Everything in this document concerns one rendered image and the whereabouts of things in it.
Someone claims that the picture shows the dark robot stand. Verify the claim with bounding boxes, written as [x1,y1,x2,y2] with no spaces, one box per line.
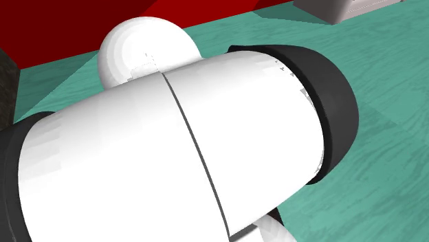
[0,48,21,131]

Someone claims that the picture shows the grey furniture piece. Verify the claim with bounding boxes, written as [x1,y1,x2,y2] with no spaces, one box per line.
[293,0,406,25]

